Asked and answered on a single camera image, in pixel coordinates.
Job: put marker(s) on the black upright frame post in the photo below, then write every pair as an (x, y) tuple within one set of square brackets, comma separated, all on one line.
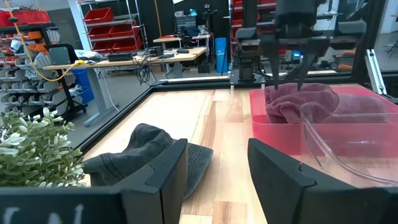
[(368, 31)]

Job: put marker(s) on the dark grey cap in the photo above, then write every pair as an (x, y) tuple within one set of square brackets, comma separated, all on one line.
[(140, 146)]

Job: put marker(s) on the black metal table frame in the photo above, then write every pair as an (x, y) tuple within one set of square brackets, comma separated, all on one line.
[(124, 112)]

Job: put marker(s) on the blue storage box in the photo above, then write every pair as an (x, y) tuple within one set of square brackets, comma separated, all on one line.
[(82, 84)]

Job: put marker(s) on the blue waste bin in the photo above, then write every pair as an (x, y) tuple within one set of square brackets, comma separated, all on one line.
[(221, 56)]

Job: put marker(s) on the red plastic bin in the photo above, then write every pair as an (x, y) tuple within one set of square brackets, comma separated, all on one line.
[(273, 137)]

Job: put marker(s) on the black small parts rack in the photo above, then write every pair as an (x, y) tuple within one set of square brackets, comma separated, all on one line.
[(46, 29)]

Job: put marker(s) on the clear plastic bin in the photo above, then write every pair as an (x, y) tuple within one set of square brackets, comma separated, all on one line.
[(342, 146)]

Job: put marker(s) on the silver aluminium profile bar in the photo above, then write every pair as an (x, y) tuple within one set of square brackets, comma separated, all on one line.
[(374, 70)]

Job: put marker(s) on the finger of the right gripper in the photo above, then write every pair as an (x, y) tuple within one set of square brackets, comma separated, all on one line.
[(273, 56), (311, 59)]

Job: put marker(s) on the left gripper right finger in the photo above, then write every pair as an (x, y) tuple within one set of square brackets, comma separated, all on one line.
[(295, 193)]

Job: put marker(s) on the metal shelf rack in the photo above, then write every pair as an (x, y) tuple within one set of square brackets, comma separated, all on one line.
[(118, 38)]

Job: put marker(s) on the black power supply box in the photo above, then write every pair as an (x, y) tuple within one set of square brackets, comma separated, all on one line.
[(155, 51)]

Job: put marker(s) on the red storage bin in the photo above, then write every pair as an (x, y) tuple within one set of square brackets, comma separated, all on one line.
[(99, 16), (124, 30), (102, 46), (99, 32), (28, 18), (127, 44)]

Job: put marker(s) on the wooden desk with grey legs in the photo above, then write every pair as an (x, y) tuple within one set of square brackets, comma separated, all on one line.
[(186, 56), (168, 39)]

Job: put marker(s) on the maroon cap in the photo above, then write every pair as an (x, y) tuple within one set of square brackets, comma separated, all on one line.
[(295, 102)]

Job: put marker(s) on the flat black device box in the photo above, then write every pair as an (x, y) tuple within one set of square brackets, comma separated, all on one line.
[(120, 57)]

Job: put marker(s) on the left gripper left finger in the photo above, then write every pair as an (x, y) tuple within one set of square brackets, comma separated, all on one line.
[(155, 186)]

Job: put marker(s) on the small green potted plant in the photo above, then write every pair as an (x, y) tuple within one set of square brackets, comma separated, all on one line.
[(34, 149)]

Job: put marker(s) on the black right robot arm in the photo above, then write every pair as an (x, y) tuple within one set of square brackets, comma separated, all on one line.
[(249, 68)]

